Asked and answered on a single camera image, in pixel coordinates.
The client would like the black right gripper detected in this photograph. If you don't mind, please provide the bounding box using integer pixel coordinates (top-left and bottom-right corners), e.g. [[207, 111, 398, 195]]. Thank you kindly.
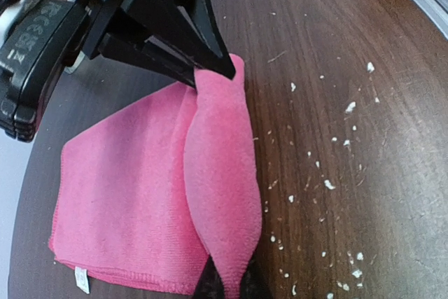
[[1, 0, 196, 142]]

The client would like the pink towel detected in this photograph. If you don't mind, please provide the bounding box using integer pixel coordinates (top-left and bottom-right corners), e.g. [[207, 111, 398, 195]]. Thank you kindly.
[[49, 55, 262, 298]]

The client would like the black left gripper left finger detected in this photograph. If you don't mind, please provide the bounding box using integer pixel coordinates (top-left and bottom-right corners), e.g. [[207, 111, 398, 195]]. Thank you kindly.
[[192, 256, 224, 299]]

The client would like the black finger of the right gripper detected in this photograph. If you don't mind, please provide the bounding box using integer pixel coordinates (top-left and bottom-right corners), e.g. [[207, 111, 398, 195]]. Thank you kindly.
[[120, 0, 235, 79]]

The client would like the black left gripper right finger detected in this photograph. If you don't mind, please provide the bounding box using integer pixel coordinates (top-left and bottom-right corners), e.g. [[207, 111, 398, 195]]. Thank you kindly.
[[239, 258, 274, 299]]

